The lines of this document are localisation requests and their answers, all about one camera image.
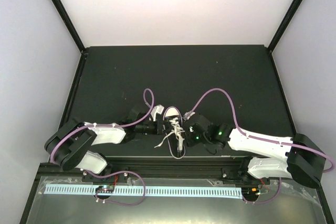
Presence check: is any black white sneaker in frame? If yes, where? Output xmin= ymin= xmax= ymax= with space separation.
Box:
xmin=163 ymin=106 xmax=185 ymax=159

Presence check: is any white shoelace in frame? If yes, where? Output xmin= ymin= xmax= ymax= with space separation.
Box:
xmin=154 ymin=116 xmax=185 ymax=159

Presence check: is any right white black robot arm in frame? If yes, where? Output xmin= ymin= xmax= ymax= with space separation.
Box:
xmin=183 ymin=122 xmax=326 ymax=188

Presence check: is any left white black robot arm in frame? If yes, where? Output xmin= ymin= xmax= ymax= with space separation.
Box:
xmin=44 ymin=105 xmax=164 ymax=182

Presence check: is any black table mat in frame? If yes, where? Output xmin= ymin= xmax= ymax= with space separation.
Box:
xmin=59 ymin=45 xmax=300 ymax=158

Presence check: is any left small circuit board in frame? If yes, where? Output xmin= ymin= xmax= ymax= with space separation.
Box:
xmin=95 ymin=185 xmax=114 ymax=193

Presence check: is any small circuit board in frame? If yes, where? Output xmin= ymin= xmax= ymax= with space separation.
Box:
xmin=246 ymin=187 xmax=269 ymax=196
xmin=95 ymin=185 xmax=114 ymax=193

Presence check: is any right small circuit board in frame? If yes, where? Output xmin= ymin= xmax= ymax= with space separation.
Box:
xmin=246 ymin=187 xmax=269 ymax=196

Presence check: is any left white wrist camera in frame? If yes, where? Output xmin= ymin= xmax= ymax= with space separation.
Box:
xmin=150 ymin=104 xmax=164 ymax=121

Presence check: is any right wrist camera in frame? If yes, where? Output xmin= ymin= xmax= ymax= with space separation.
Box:
xmin=183 ymin=111 xmax=211 ymax=131

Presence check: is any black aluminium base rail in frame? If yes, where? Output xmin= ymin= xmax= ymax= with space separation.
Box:
xmin=37 ymin=157 xmax=321 ymax=188

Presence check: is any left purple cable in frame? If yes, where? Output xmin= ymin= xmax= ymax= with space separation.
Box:
xmin=49 ymin=88 xmax=147 ymax=206

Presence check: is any purple cable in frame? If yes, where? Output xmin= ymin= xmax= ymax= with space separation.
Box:
xmin=49 ymin=88 xmax=147 ymax=206
xmin=190 ymin=87 xmax=335 ymax=206

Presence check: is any light blue slotted cable duct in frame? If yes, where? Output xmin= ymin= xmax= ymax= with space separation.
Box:
xmin=44 ymin=184 xmax=243 ymax=199

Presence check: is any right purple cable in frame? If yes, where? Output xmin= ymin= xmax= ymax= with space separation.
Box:
xmin=190 ymin=87 xmax=335 ymax=206

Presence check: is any left black frame post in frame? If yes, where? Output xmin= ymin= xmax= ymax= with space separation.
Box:
xmin=51 ymin=0 xmax=86 ymax=53

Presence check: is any black frame post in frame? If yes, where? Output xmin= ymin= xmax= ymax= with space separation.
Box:
xmin=267 ymin=0 xmax=303 ymax=53
xmin=51 ymin=0 xmax=86 ymax=53

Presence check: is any right black frame post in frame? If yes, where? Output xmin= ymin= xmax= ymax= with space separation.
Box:
xmin=267 ymin=0 xmax=303 ymax=53

